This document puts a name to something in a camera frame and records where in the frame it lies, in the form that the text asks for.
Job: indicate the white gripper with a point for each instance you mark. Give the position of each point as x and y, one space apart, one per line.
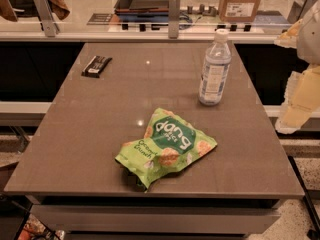
310 37

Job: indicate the green rice chip bag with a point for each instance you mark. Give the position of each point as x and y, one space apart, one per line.
170 144

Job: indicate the black rxbar chocolate bar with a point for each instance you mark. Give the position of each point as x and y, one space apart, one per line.
95 67

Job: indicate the clear plastic water bottle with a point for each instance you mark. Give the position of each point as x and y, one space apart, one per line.
215 69

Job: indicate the cardboard box with label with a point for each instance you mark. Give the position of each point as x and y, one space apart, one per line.
238 10

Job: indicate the brown cloth on chair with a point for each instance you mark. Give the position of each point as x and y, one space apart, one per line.
12 9

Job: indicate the right metal glass bracket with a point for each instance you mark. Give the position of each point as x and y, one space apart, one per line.
299 9

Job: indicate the metal glass bracket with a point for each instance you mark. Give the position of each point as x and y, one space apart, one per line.
49 25
173 17
299 9

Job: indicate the middle metal glass bracket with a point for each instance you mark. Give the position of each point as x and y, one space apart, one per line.
173 17

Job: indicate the left metal glass bracket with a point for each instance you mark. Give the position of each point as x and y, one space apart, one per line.
49 25

